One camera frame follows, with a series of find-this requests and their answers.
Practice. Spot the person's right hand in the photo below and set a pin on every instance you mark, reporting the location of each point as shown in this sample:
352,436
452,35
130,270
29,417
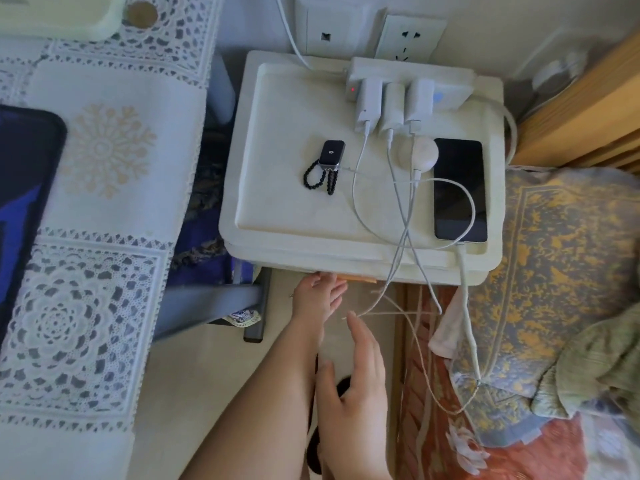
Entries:
357,409

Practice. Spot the person's right thumb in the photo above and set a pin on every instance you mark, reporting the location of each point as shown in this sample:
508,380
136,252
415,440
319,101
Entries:
325,384

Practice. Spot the person's bare leg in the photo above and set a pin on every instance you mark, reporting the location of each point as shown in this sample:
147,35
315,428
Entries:
280,394

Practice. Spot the white cloth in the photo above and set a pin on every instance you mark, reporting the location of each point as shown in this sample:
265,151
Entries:
447,324

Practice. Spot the grey metal table leg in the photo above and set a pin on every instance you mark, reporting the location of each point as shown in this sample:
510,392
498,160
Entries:
215,302

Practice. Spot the white bedside table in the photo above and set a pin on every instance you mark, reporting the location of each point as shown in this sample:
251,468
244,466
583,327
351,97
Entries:
295,214

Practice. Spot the dark blue patterned cloth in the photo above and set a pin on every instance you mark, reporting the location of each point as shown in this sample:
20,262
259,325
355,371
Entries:
202,209

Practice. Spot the red floral bedsheet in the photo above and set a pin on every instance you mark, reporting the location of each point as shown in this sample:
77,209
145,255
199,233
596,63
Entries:
530,459

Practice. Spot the black smartwatch with beaded band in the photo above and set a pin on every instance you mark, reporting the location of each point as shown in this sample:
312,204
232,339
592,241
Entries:
331,153

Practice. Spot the black smartphone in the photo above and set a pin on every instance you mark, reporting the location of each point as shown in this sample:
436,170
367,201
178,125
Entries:
460,189

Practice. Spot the grey yellow floral pillow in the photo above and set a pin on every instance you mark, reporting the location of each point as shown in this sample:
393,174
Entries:
550,274

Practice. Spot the white round charging puck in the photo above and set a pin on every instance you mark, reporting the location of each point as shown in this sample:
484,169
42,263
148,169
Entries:
420,152

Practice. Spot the white lace tablecloth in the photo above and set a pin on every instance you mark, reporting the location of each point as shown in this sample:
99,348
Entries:
110,244

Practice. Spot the pale green blanket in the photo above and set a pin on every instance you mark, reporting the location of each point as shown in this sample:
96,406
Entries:
600,364

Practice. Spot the rounded white charger adapter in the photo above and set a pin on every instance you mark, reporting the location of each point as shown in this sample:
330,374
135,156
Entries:
393,109

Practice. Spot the large white charger adapter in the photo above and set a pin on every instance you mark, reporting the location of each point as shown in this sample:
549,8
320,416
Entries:
367,102

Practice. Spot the small white charger adapter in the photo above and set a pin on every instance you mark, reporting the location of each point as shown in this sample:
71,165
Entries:
419,99

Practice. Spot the white power strip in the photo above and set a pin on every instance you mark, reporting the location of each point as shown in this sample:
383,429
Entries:
450,82

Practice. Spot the dark tablet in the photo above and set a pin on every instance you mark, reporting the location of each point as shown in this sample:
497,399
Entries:
22,204

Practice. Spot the wooden headboard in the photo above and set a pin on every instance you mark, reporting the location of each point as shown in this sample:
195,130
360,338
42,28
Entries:
575,119

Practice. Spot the round wooden lid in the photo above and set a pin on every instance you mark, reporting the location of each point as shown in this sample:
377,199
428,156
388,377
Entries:
141,14

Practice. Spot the pale green plastic box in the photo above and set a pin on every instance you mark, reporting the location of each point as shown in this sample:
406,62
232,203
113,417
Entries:
55,17

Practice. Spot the white wall socket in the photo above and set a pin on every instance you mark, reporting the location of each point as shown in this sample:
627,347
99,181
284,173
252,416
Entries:
330,29
407,37

